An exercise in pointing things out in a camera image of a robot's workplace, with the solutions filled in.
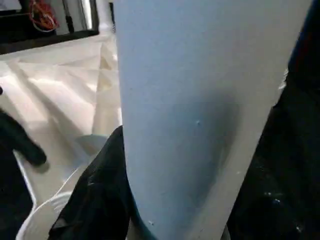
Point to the white plastic table top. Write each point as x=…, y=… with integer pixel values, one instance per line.
x=65, y=90

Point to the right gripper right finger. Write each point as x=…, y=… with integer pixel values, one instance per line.
x=285, y=190

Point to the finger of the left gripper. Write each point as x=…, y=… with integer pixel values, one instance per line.
x=25, y=145

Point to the black plastic mat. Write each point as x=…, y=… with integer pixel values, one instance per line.
x=45, y=41

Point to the grey curtain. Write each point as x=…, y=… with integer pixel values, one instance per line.
x=80, y=15

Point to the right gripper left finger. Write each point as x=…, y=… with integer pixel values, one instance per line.
x=95, y=200

